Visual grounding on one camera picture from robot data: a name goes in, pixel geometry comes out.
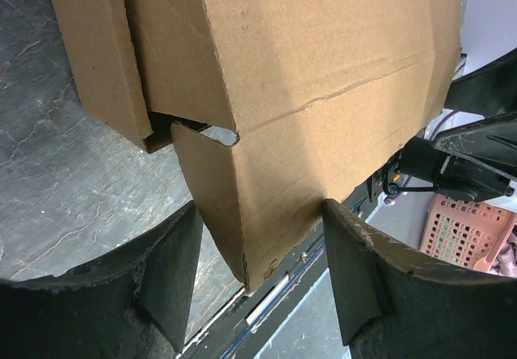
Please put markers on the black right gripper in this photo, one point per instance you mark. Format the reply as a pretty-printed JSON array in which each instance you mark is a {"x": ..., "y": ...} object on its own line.
[{"x": 475, "y": 162}]

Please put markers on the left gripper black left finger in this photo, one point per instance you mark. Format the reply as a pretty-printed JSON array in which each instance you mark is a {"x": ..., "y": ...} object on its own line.
[{"x": 109, "y": 307}]

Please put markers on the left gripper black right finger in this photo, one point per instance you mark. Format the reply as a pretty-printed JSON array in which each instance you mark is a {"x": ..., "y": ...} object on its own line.
[{"x": 395, "y": 302}]

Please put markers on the brown cardboard box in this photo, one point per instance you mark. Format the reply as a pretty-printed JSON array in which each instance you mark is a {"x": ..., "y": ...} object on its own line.
[{"x": 272, "y": 106}]

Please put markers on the pink plastic basket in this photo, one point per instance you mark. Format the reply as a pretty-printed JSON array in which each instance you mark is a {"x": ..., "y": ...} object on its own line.
[{"x": 466, "y": 234}]

